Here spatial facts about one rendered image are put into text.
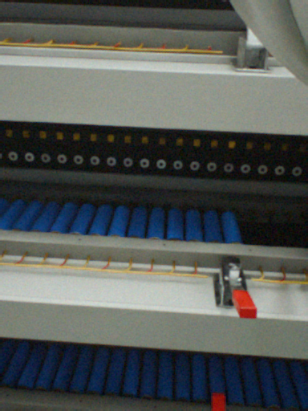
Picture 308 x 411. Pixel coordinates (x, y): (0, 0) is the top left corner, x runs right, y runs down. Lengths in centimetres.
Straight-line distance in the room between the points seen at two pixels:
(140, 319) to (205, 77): 21
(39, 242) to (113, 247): 7
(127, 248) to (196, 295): 8
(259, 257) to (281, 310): 5
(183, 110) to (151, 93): 3
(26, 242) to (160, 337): 15
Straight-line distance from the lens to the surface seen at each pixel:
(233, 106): 32
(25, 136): 51
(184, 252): 38
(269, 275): 39
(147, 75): 32
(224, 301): 36
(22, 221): 44
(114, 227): 42
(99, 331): 37
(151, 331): 36
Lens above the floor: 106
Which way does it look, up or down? 10 degrees down
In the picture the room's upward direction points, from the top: 3 degrees clockwise
